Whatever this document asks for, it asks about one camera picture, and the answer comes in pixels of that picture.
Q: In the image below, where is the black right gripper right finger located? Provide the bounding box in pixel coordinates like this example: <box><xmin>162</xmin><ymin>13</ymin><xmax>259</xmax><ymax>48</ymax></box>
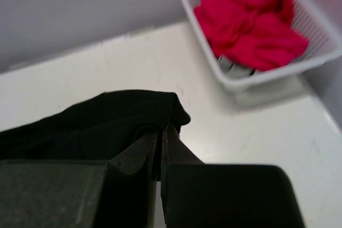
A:
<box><xmin>161</xmin><ymin>124</ymin><xmax>305</xmax><ymax>227</ymax></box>

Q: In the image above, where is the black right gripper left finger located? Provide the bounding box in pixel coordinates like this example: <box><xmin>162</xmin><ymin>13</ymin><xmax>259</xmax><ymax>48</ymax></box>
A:
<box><xmin>1</xmin><ymin>132</ymin><xmax>158</xmax><ymax>227</ymax></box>

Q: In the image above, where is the black t-shirt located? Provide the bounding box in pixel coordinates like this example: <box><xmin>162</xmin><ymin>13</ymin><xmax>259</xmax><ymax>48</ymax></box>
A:
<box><xmin>1</xmin><ymin>90</ymin><xmax>191</xmax><ymax>160</ymax></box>

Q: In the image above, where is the grey t-shirt in basket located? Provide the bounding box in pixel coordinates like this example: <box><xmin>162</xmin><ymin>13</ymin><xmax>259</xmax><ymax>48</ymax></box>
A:
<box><xmin>217</xmin><ymin>55</ymin><xmax>255</xmax><ymax>79</ymax></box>

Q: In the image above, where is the white plastic basket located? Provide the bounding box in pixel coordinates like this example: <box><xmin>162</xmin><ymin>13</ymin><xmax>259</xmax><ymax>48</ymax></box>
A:
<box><xmin>181</xmin><ymin>0</ymin><xmax>341</xmax><ymax>92</ymax></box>

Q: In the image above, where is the red t-shirt in basket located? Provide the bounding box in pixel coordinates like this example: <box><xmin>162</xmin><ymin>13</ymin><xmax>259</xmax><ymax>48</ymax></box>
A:
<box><xmin>194</xmin><ymin>0</ymin><xmax>309</xmax><ymax>72</ymax></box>

